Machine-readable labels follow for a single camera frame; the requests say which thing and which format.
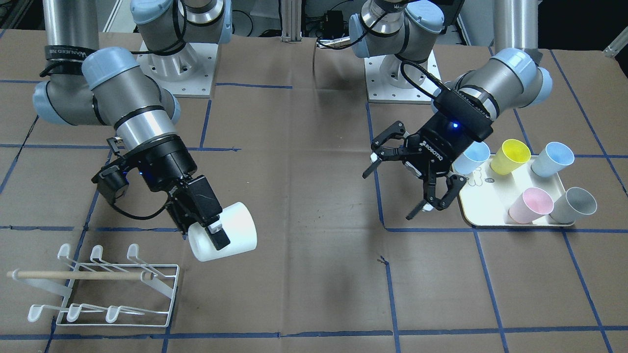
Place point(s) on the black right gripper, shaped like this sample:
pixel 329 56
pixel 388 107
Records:
pixel 166 163

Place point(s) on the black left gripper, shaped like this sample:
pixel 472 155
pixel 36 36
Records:
pixel 438 147

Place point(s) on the white plastic cup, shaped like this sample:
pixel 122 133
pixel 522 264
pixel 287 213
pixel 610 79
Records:
pixel 236 223

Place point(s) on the light blue plastic cup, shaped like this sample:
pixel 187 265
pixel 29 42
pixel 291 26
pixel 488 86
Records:
pixel 474 156

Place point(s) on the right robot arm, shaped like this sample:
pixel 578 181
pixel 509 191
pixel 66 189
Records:
pixel 106 87

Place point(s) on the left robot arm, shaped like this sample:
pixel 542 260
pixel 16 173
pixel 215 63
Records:
pixel 407 31

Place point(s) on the yellow plastic cup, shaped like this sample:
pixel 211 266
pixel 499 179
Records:
pixel 510 156

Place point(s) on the pink plastic cup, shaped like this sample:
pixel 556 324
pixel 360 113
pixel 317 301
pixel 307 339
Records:
pixel 532 204

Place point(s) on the grey plastic cup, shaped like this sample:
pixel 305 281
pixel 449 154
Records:
pixel 575 204

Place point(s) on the cream bunny tray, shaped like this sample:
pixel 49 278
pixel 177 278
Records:
pixel 487 196

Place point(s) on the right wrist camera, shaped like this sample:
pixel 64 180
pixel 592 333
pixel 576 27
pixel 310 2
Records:
pixel 111 183

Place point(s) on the white wire cup rack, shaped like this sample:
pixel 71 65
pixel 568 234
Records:
pixel 98 293

